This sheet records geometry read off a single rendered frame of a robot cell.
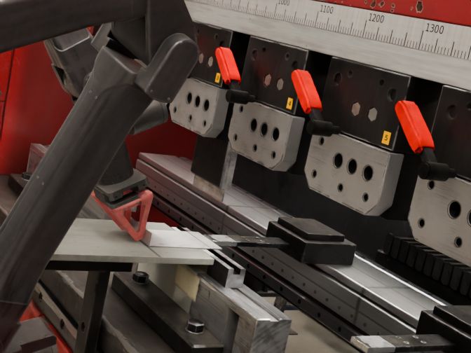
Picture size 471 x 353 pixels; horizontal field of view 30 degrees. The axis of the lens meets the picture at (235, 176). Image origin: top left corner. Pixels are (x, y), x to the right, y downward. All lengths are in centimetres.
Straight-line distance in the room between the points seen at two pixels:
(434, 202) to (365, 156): 12
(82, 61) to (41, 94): 93
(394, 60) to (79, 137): 36
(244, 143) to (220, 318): 26
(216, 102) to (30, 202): 46
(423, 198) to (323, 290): 59
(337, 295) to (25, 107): 100
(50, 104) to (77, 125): 127
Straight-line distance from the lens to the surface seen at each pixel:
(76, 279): 153
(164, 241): 137
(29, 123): 217
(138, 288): 144
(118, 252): 128
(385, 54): 102
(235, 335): 130
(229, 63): 124
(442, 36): 96
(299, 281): 156
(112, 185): 130
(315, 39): 113
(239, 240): 145
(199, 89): 136
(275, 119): 117
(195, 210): 189
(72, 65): 124
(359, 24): 107
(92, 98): 90
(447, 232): 92
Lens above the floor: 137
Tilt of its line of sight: 11 degrees down
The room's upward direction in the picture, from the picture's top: 12 degrees clockwise
